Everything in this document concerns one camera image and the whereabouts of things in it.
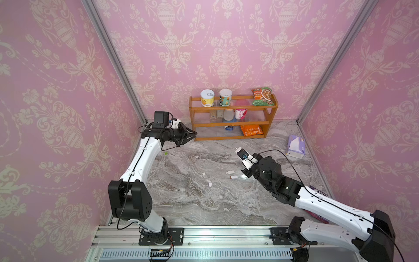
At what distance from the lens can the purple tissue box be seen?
1006mm

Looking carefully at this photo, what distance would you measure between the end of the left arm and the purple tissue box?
0.64 meters

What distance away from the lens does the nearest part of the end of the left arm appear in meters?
0.70
